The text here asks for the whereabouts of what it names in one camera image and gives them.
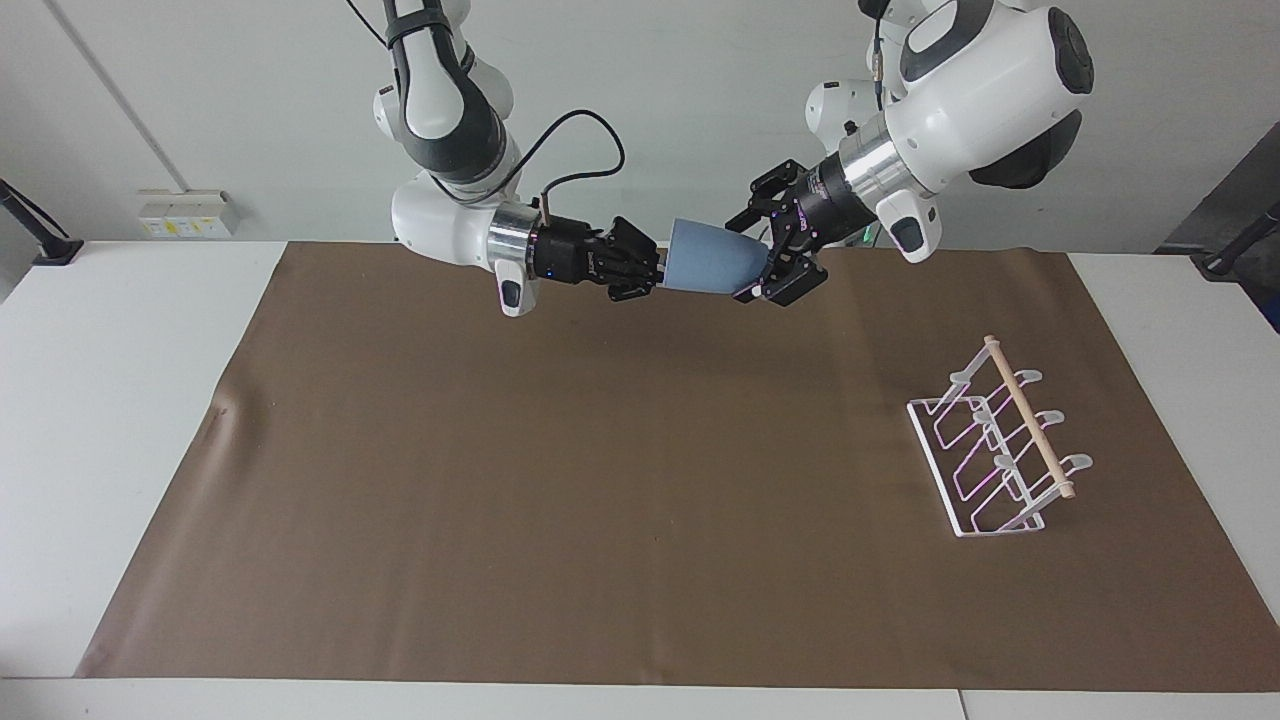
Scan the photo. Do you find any white wall cable duct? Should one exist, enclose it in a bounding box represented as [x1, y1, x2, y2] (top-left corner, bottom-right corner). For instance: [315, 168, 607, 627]
[48, 0, 191, 193]

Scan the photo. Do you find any white wire cup holder rack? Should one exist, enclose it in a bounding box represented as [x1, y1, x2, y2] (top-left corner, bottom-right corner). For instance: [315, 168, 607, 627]
[906, 335, 1095, 541]

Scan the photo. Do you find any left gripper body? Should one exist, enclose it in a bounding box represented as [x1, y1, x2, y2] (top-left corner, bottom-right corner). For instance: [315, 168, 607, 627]
[777, 151, 882, 250]

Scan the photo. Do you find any blue cup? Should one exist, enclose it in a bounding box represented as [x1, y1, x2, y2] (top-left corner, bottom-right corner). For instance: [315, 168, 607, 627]
[657, 218, 772, 299]

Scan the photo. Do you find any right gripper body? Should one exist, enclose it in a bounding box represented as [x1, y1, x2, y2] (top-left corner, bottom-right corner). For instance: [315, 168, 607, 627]
[536, 215, 614, 287]

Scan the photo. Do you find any black stand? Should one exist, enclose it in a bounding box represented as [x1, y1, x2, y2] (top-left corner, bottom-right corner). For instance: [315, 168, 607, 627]
[1190, 200, 1280, 284]
[0, 178, 85, 268]

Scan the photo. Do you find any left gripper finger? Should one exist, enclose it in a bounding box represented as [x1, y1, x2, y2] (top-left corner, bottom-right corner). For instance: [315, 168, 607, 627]
[724, 158, 812, 234]
[733, 239, 830, 309]

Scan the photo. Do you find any white wall socket box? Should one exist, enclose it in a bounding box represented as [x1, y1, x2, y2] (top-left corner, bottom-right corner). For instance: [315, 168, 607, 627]
[137, 189, 242, 240]

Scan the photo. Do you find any black cable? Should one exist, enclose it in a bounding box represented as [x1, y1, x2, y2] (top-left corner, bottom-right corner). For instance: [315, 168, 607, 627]
[455, 108, 628, 227]

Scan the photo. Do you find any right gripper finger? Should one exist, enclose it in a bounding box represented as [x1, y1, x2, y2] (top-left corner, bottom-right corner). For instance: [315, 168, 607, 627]
[609, 215, 662, 265]
[605, 263, 669, 303]

